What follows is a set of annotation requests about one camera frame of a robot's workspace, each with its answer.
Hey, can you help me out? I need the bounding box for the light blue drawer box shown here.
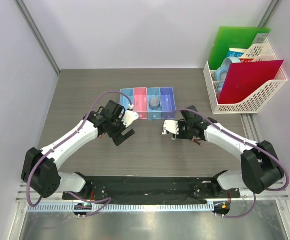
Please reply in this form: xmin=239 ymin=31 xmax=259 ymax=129
xmin=119 ymin=87 xmax=135 ymax=111

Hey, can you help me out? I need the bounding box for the pink drawer box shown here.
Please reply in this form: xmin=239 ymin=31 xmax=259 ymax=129
xmin=133 ymin=87 xmax=148 ymax=120

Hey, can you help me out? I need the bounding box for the purple drawer box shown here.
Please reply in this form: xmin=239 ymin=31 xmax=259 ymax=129
xmin=160 ymin=87 xmax=176 ymax=120

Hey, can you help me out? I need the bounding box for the clear paper clip jar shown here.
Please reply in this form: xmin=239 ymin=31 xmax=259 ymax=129
xmin=148 ymin=96 xmax=160 ymax=111

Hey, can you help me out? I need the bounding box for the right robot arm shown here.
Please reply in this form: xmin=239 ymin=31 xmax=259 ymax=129
xmin=162 ymin=105 xmax=287 ymax=198

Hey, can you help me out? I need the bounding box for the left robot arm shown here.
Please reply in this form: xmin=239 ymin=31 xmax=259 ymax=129
xmin=21 ymin=100 xmax=139 ymax=200

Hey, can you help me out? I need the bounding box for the dark red pen refill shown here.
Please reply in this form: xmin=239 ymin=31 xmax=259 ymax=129
xmin=192 ymin=139 xmax=203 ymax=147

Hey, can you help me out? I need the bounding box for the blue tape roll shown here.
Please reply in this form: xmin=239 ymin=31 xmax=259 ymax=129
xmin=214 ymin=56 xmax=241 ymax=81

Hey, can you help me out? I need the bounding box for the white file organizer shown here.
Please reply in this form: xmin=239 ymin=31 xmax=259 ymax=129
xmin=203 ymin=39 xmax=288 ymax=114

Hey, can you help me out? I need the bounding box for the magenta folder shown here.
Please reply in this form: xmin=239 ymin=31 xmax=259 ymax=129
xmin=218 ymin=60 xmax=283 ymax=105

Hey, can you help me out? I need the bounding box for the red white book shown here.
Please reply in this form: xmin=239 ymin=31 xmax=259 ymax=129
xmin=239 ymin=58 xmax=254 ymax=63

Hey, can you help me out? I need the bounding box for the blue white book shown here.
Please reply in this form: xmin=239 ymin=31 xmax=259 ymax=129
xmin=226 ymin=48 xmax=247 ymax=58

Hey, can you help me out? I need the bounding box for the green folder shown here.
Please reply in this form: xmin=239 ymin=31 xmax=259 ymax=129
xmin=208 ymin=26 xmax=270 ymax=71

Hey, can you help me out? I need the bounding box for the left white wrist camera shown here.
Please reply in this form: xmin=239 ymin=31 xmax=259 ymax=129
xmin=122 ymin=109 xmax=139 ymax=128

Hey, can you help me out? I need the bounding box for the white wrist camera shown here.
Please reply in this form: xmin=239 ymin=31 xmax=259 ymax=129
xmin=122 ymin=109 xmax=139 ymax=128
xmin=162 ymin=119 xmax=179 ymax=135

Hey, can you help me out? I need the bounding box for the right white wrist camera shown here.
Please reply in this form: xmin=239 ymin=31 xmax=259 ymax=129
xmin=162 ymin=119 xmax=179 ymax=135

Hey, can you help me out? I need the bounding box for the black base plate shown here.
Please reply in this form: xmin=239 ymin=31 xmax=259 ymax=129
xmin=75 ymin=175 xmax=240 ymax=201

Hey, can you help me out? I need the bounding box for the slotted cable duct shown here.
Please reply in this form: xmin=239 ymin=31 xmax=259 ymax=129
xmin=27 ymin=201 xmax=214 ymax=213

